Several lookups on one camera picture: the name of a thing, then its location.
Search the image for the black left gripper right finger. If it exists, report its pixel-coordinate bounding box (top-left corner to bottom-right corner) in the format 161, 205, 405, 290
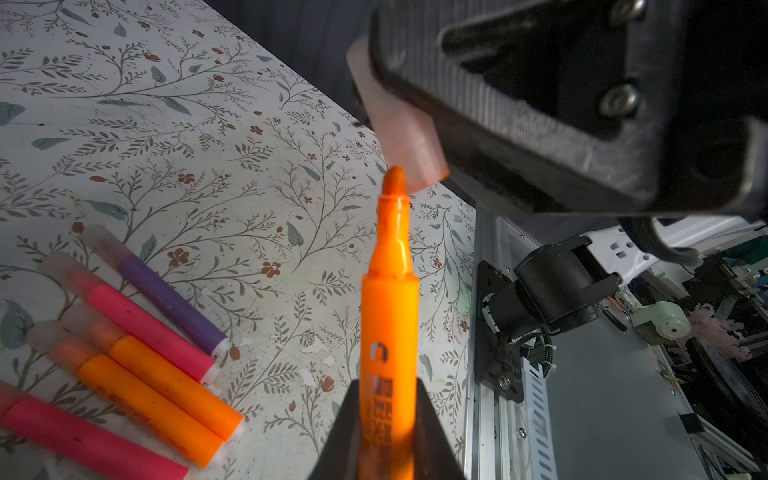
415, 379, 466, 480

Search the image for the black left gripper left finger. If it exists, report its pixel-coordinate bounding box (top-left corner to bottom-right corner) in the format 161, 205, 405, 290
308, 380, 360, 480

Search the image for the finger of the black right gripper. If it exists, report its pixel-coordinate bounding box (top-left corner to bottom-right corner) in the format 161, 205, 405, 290
369, 1, 767, 220

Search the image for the purple marker pen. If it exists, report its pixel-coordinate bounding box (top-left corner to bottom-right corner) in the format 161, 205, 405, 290
80, 225, 231, 359

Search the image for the bright orange marker pen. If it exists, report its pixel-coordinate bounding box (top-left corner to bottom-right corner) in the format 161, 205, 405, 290
62, 304, 246, 441

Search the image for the yellow orange marker pen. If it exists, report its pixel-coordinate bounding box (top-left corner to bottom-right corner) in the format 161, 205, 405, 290
25, 321, 225, 468

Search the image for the pink red marker pen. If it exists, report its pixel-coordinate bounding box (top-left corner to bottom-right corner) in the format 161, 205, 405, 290
40, 252, 220, 385

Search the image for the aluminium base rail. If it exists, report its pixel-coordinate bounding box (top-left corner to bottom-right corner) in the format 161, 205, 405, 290
465, 210, 767, 479

